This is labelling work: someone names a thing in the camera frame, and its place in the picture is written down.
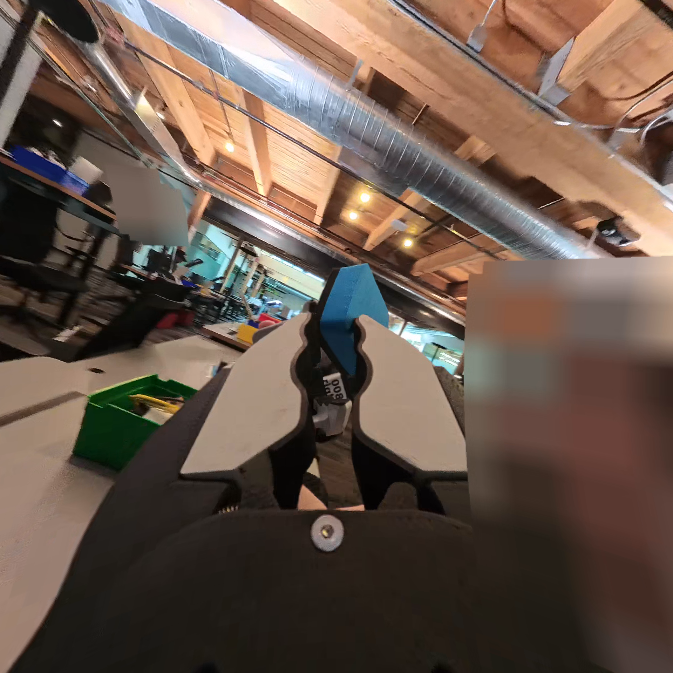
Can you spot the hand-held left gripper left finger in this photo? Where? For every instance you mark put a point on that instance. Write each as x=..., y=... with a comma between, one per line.
x=247, y=399

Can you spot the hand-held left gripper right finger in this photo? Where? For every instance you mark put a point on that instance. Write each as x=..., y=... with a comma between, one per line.
x=405, y=405

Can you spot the blue foam block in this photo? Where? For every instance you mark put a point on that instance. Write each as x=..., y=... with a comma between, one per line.
x=349, y=310

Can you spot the white desk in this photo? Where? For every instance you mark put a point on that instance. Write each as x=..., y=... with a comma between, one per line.
x=31, y=499

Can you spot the small yellow bin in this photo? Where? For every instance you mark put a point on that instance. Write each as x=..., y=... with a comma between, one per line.
x=246, y=334

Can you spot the black item with white label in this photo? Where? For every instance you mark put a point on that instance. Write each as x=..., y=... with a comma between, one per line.
x=332, y=390

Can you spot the yellow item in bin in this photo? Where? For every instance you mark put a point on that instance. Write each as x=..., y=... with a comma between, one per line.
x=152, y=402

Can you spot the green plastic bin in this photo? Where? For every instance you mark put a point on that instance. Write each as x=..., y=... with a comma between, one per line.
x=110, y=434

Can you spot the wooden top table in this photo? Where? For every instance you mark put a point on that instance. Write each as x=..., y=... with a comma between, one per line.
x=79, y=202

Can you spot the blue bin on shelf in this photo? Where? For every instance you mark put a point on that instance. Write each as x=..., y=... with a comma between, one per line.
x=37, y=163

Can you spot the black ceiling camera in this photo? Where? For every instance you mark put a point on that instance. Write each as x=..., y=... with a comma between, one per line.
x=615, y=231

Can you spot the large silver air duct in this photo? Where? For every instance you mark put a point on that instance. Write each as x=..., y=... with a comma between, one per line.
x=368, y=131

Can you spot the thin silver air duct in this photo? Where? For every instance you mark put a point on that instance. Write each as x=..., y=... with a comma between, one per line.
x=113, y=84

